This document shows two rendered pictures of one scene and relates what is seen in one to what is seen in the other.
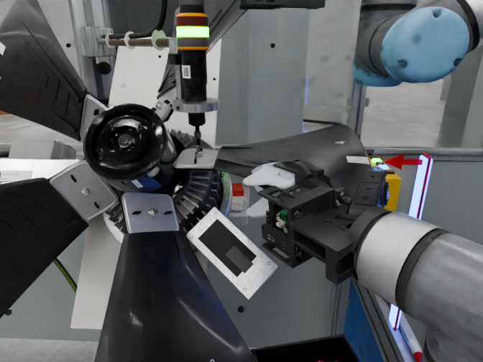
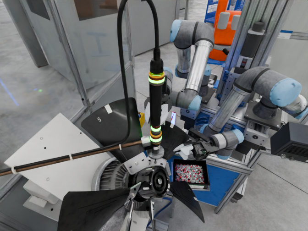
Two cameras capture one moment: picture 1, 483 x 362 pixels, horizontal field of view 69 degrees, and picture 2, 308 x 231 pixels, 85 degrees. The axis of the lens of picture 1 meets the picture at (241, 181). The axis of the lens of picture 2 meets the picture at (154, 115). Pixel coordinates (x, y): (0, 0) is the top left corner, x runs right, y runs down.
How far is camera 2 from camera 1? 80 cm
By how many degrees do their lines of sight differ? 64
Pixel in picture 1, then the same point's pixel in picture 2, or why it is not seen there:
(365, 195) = (202, 136)
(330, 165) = (173, 132)
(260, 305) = not seen: hidden behind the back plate
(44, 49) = (102, 200)
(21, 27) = (80, 210)
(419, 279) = (228, 143)
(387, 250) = (223, 143)
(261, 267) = (167, 166)
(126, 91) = (53, 179)
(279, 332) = not seen: hidden behind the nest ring
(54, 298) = not seen: outside the picture
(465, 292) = (233, 140)
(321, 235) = (214, 149)
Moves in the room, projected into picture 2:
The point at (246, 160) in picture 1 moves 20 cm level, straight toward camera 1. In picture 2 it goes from (166, 150) to (210, 161)
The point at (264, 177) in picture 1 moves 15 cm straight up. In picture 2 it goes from (186, 150) to (191, 128)
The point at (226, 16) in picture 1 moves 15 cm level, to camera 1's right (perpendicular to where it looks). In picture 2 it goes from (132, 118) to (144, 96)
